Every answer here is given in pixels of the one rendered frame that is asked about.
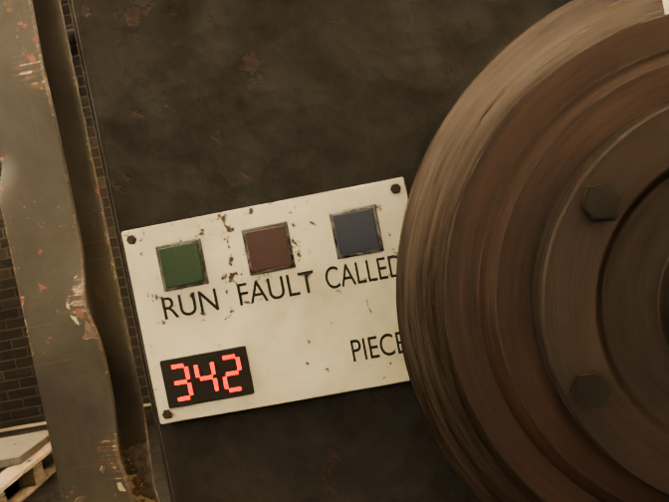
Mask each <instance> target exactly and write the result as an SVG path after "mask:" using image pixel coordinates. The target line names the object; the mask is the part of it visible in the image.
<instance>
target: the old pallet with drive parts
mask: <svg viewBox="0 0 669 502"><path fill-rule="evenodd" d="M49 453H51V456H52V461H54V456H53V452H52V447H51V442H50V441H49V442H48V443H47V444H46V445H45V446H44V447H43V448H41V449H40V450H39V451H37V452H36V453H35V454H34V455H32V456H31V457H30V458H28V459H27V460H26V461H24V462H23V463H22V464H19V465H14V466H8V467H3V468H0V502H23V501H24V500H25V499H26V498H27V497H29V496H30V495H31V494H32V493H33V492H34V491H35V490H37V489H38V488H39V487H40V486H41V485H42V484H43V483H44V482H45V481H46V480H47V479H48V478H50V477H51V476H52V475H53V474H54V473H56V472H57V471H56V466H55V461H54V462H52V463H51V464H50V465H49V466H48V467H47V468H45V469H43V465H42V461H41V460H42V459H43V458H45V457H46V456H47V455H48V454H49ZM16 480H18V484H19V487H20V489H19V490H18V492H17V493H16V494H14V495H13V496H12V497H11V498H10V499H8V500H7V498H6V495H5V494H6V493H5V492H4V490H5V489H6V488H8V487H9V486H10V485H12V484H13V483H14V482H15V481H16Z"/></svg>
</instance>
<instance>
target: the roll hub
mask: <svg viewBox="0 0 669 502"><path fill-rule="evenodd" d="M603 183H609V184H610V185H611V186H612V187H613V189H614V190H615V191H616V192H617V193H618V194H619V196H620V197H621V198H622V199H621V201H620V204H619V207H618V209H617V212H616V215H615V217H613V218H607V219H602V220H596V221H593V220H592V219H591V218H590V217H589V216H588V215H587V213H586V212H585V211H584V210H583V209H582V208H581V206H580V204H581V202H582V199H583V196H584V193H585V191H586V188H587V187H589V186H594V185H598V184H603ZM532 309H533V320H534V327H535V333H536V338H537V342H538V346H539V350H540V353H541V357H542V359H543V362H544V365H545V368H546V370H547V372H548V375H549V377H550V379H551V381H552V383H553V385H554V387H555V389H556V391H557V394H558V395H559V397H560V398H561V400H562V402H563V403H564V405H565V406H566V408H567V409H568V410H569V412H570V413H571V415H572V416H573V417H574V419H575V420H576V421H577V423H578V424H579V426H580V427H581V428H582V430H583V431H584V432H585V433H586V435H587V436H588V437H589V438H590V440H591V441H592V442H593V443H594V444H595V445H596V446H597V447H598V448H599V449H600V450H601V451H602V452H603V453H604V454H605V455H606V456H607V457H608V458H609V459H610V460H611V461H612V462H613V463H615V464H616V465H617V466H618V467H619V468H621V469H622V470H623V471H625V472H626V473H627V474H629V475H630V476H632V477H633V478H635V479H636V480H638V481H639V482H641V483H642V484H644V485H646V486H647V487H649V488H651V489H653V490H655V491H657V492H659V493H661V494H663V495H665V496H667V497H669V104H666V105H664V106H661V107H659V108H657V109H655V110H652V111H650V112H648V113H646V114H644V115H642V116H641V117H639V118H637V119H635V120H634V121H632V122H630V123H629V124H627V125H625V126H624V127H622V128H621V129H619V130H618V131H617V132H615V133H614V134H613V135H611V136H610V137H609V138H608V139H606V140H605V141H604V142H603V143H602V144H601V145H600V146H599V147H597V148H596V149H595V150H594V151H593V152H592V153H591V154H590V155H589V156H588V157H587V158H586V160H585V161H584V162H583V163H582V164H581V165H580V166H579V168H578V169H577V170H576V171H575V173H574V174H573V175H572V177H571V178H570V179H569V181H568V182H567V184H566V185H565V187H564V188H563V190H562V191H561V193H560V194H559V196H558V198H557V201H556V202H555V204H554V206H553V208H552V210H551V213H550V215H549V217H548V219H547V222H546V224H545V227H544V230H543V233H542V236H541V239H540V242H539V246H538V250H537V254H536V260H535V265H534V273H533V283H532ZM594 372H598V373H599V374H600V375H601V376H602V377H603V379H604V380H605V381H606V382H607V383H608V384H609V386H610V387H611V391H610V394H609V397H608V399H607V402H606V405H605V406H604V407H598V408H592V409H584V408H583V407H582V406H581V405H580V404H579V402H578V401H577V400H576V399H575V398H574V397H573V395H572V394H571V390H572V387H573V385H574V382H575V379H576V377H577V375H582V374H588V373H594Z"/></svg>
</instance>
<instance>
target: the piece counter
mask: <svg viewBox="0 0 669 502"><path fill-rule="evenodd" d="M222 358H223V360H229V359H234V358H235V354H234V355H228V356H223V357H222ZM235 359H236V364H237V369H238V370H241V369H242V368H241V363H240V358H235ZM179 368H184V371H185V376H186V379H190V375H189V370H188V367H185V366H184V365H183V364H178V365H173V366H171V369H172V370H173V369H179ZM210 368H211V372H212V375H216V372H215V368H214V363H213V362H212V363H210ZM194 371H195V376H196V377H200V380H207V379H212V378H213V377H212V375H211V376H200V375H199V370H198V365H195V366H194ZM233 375H238V371H232V372H228V373H226V376H223V382H224V387H225V389H227V388H229V386H228V381H227V376H233ZM186 379H184V380H178V381H175V382H174V384H175V385H179V384H184V383H187V380H186ZM213 382H214V387H215V391H216V390H219V387H218V382H217V378H213ZM187 385H188V390H189V395H188V396H183V397H178V401H183V400H189V399H190V396H191V395H193V390H192V385H191V382H190V383H187ZM239 390H242V388H241V387H240V386H238V387H232V388H229V392H233V391H239Z"/></svg>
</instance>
